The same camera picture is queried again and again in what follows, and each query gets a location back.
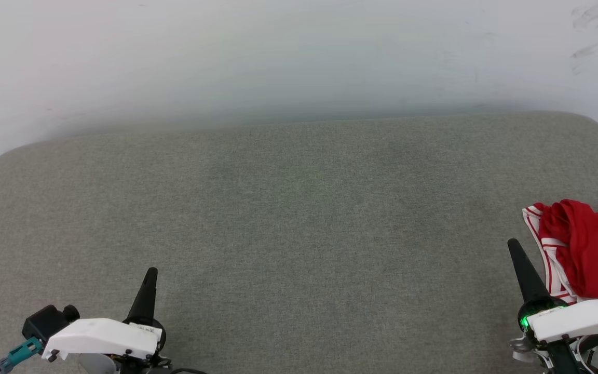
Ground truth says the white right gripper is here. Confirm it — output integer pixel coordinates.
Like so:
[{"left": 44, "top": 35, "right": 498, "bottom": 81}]
[{"left": 507, "top": 238, "right": 598, "bottom": 344}]

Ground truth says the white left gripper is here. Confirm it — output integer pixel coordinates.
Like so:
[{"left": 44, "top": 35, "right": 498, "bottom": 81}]
[{"left": 41, "top": 267, "right": 168, "bottom": 370}]

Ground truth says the red and white garment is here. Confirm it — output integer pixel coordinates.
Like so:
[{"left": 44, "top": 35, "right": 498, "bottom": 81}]
[{"left": 522, "top": 199, "right": 598, "bottom": 305}]

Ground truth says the grey fabric sofa cushion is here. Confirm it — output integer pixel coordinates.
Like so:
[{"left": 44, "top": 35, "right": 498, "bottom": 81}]
[{"left": 0, "top": 112, "right": 598, "bottom": 374}]

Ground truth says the teal left camera connector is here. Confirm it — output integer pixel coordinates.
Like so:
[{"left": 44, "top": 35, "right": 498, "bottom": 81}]
[{"left": 0, "top": 337, "right": 44, "bottom": 374}]

